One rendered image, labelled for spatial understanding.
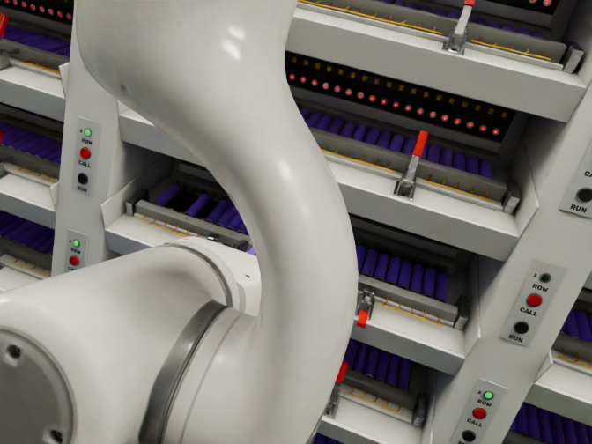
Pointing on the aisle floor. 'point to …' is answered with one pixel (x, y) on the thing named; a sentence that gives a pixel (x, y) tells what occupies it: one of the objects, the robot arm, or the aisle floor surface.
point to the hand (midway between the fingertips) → (247, 259)
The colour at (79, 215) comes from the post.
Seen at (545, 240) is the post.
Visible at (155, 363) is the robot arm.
